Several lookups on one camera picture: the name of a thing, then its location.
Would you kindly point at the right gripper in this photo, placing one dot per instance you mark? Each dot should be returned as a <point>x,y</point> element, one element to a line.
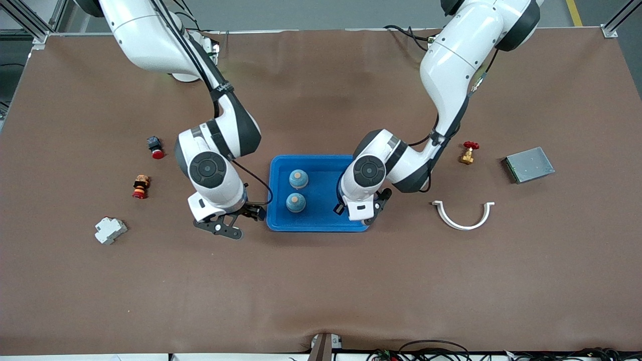
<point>249,209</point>

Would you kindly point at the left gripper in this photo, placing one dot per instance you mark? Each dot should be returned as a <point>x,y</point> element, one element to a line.
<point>383,196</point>

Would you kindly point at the blue bell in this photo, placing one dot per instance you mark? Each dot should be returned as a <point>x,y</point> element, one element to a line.
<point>296,203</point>
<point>298,179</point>

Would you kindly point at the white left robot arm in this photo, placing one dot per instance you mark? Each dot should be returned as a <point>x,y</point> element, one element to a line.
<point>451,65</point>

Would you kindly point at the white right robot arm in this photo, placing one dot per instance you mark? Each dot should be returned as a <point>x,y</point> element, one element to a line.
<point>145,40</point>

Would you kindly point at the blue plastic tray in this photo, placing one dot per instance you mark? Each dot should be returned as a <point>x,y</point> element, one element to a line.
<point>321,215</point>

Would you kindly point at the brown table cover sheet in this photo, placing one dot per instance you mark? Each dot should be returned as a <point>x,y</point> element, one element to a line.
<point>321,291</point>

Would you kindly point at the red orange button brown body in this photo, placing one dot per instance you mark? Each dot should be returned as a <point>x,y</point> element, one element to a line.
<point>141,188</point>

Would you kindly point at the red mushroom button black body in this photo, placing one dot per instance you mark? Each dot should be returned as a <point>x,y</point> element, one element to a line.
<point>156,149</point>

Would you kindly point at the white half-round pipe clamp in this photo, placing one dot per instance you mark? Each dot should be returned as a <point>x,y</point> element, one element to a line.
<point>464,227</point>

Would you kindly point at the white circuit breaker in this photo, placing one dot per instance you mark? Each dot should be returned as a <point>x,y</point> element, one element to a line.
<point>110,230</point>

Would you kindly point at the grey metal power supply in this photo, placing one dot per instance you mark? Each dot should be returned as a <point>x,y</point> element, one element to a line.
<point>529,165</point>

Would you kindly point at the grey table edge bracket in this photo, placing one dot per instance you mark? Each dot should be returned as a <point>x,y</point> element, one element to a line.
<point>323,348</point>

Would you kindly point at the aluminium frame profile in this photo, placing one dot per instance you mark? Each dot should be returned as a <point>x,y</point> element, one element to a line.
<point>614,22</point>
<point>32,27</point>

